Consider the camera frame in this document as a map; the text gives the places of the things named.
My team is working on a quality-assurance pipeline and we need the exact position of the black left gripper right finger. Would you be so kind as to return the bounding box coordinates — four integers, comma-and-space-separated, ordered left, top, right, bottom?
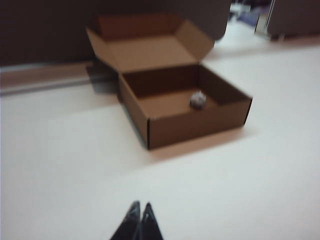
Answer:
136, 202, 165, 240

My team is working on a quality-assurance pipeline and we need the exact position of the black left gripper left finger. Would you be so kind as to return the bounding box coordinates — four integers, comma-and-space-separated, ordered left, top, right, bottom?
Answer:
109, 200, 141, 240

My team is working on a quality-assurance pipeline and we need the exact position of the blue-scribbled paper ball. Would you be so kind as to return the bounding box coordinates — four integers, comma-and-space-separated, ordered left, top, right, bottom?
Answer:
189, 91, 207, 111

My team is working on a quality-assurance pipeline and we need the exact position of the brown cardboard box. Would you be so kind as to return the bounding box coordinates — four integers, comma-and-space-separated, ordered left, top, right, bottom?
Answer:
85, 12, 253, 151

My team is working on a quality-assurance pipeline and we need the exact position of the wide grey desk divider panel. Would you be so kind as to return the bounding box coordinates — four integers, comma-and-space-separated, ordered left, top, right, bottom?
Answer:
0, 0, 232, 67

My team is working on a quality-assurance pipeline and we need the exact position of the grey divider panel white edge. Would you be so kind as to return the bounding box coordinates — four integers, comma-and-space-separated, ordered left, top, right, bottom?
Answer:
254, 0, 320, 41

